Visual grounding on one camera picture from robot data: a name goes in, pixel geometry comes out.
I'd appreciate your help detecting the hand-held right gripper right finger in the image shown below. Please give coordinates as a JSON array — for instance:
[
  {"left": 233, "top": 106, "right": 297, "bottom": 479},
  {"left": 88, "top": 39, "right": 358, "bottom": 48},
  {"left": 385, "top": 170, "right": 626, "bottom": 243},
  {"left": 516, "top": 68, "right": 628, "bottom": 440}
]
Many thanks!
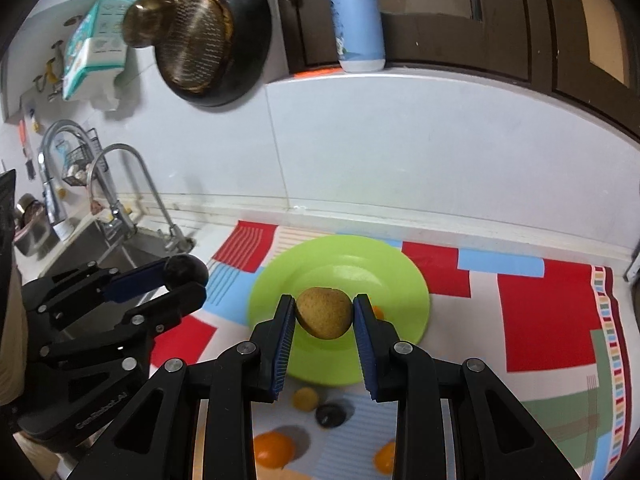
[{"left": 352, "top": 294, "right": 563, "bottom": 480}]

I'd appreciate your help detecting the dark plum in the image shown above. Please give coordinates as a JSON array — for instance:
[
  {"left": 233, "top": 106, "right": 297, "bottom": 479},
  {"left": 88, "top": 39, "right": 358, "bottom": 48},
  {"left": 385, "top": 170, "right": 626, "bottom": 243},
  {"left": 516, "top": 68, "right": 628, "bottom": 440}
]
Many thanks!
[
  {"left": 165, "top": 255, "right": 210, "bottom": 288},
  {"left": 315, "top": 402, "right": 347, "bottom": 429}
]

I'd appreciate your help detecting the metal pot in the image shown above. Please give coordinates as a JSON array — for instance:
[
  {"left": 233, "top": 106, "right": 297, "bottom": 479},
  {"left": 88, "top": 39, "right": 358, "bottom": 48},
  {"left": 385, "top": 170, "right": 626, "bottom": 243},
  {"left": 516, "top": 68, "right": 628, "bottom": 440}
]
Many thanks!
[{"left": 12, "top": 192, "right": 56, "bottom": 256}]

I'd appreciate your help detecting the white and blue pump bottle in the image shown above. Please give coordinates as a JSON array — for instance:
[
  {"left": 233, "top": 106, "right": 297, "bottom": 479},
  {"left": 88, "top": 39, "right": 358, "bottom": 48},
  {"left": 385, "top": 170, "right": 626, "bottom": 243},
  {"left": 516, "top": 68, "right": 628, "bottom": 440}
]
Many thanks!
[{"left": 327, "top": 0, "right": 387, "bottom": 73}]

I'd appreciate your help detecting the person's left forearm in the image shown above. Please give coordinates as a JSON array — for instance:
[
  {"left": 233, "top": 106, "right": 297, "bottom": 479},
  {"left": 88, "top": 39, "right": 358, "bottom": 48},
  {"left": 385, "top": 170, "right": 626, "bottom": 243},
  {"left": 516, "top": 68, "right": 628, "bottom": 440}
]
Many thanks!
[{"left": 0, "top": 260, "right": 28, "bottom": 406}]

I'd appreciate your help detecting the black wire basket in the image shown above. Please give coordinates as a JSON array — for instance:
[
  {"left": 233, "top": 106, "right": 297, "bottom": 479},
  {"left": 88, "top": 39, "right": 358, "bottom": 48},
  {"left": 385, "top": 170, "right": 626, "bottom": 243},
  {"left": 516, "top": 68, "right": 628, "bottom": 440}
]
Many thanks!
[{"left": 61, "top": 130, "right": 98, "bottom": 186}]

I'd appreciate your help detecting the tall pull-down faucet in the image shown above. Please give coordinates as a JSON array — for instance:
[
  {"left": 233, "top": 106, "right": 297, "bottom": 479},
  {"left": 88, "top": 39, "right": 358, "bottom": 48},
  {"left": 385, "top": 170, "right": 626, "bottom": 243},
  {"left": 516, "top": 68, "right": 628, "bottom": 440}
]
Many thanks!
[{"left": 39, "top": 120, "right": 138, "bottom": 241}]

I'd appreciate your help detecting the dark brown window frame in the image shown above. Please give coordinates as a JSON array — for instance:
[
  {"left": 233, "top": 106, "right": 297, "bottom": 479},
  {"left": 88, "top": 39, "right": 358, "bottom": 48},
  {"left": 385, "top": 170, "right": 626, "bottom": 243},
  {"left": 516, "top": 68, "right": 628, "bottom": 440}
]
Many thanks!
[{"left": 272, "top": 0, "right": 640, "bottom": 141}]

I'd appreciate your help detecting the brown round fruit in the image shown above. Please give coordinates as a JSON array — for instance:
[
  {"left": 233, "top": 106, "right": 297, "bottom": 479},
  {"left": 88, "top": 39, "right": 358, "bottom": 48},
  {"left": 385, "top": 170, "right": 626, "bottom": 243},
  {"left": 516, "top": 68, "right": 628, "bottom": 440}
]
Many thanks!
[{"left": 295, "top": 286, "right": 354, "bottom": 341}]

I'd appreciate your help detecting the small gooseneck faucet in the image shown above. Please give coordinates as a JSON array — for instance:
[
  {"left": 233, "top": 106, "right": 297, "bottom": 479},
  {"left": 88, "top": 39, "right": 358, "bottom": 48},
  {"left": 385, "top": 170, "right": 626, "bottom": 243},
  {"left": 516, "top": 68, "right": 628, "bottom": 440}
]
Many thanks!
[{"left": 87, "top": 143, "right": 196, "bottom": 256}]

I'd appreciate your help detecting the golden perforated strainer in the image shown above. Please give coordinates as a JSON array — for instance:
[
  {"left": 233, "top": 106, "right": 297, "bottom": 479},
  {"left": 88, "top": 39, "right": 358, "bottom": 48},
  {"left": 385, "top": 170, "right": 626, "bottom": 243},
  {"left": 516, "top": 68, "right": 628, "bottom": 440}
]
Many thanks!
[{"left": 157, "top": 0, "right": 236, "bottom": 96}]

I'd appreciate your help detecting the green plate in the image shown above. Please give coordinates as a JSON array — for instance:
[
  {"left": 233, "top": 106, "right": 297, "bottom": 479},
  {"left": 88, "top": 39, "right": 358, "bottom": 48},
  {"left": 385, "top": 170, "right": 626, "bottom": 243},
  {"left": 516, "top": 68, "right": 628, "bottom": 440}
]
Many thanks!
[{"left": 247, "top": 235, "right": 432, "bottom": 387}]

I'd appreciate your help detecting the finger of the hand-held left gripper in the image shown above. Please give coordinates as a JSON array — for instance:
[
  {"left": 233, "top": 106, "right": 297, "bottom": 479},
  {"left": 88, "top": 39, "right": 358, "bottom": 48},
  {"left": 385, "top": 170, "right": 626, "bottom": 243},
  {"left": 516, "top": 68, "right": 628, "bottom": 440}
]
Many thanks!
[
  {"left": 37, "top": 281, "right": 208, "bottom": 366},
  {"left": 22, "top": 259, "right": 171, "bottom": 333}
]

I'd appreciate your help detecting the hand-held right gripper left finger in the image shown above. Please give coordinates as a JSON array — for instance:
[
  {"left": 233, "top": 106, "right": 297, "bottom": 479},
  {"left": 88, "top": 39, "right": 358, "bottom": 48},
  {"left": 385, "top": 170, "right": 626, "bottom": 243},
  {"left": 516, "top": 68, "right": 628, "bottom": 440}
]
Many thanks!
[{"left": 65, "top": 294, "right": 297, "bottom": 480}]

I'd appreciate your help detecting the tissue pack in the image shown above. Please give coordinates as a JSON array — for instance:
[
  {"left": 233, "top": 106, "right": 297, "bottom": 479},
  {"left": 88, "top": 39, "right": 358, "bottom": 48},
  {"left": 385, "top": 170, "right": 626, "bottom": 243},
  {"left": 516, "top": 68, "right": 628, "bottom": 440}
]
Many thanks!
[{"left": 61, "top": 0, "right": 137, "bottom": 112}]

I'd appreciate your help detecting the brass ladle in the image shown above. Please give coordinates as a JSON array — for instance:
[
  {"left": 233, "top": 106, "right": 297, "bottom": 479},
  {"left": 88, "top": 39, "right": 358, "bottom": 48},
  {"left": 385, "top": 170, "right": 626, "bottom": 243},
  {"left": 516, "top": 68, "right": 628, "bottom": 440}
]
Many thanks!
[{"left": 122, "top": 0, "right": 176, "bottom": 50}]

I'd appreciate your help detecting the colourful patchwork mat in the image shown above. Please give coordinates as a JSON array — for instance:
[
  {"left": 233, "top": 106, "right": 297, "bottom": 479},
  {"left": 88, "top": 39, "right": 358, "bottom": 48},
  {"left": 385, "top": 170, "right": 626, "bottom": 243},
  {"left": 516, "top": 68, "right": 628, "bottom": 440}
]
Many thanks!
[{"left": 150, "top": 219, "right": 632, "bottom": 480}]

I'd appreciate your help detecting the black frying pan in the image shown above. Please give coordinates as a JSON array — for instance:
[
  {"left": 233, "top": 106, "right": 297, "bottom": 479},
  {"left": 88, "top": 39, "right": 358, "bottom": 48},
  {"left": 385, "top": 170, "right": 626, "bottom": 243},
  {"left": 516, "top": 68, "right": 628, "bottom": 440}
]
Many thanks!
[{"left": 152, "top": 0, "right": 273, "bottom": 108}]

